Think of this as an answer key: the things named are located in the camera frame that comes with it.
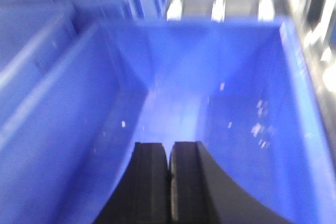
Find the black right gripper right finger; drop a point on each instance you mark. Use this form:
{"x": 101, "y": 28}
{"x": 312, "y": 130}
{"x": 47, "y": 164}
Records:
{"x": 202, "y": 192}

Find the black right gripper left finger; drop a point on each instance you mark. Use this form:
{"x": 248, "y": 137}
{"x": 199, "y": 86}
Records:
{"x": 142, "y": 195}

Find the front right blue bin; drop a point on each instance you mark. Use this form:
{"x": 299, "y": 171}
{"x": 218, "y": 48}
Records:
{"x": 241, "y": 87}

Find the blue bin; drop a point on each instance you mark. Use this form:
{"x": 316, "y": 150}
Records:
{"x": 34, "y": 34}
{"x": 241, "y": 87}

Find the front left blue bin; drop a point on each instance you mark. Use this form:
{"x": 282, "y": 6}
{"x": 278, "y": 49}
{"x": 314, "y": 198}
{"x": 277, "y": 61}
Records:
{"x": 34, "y": 34}

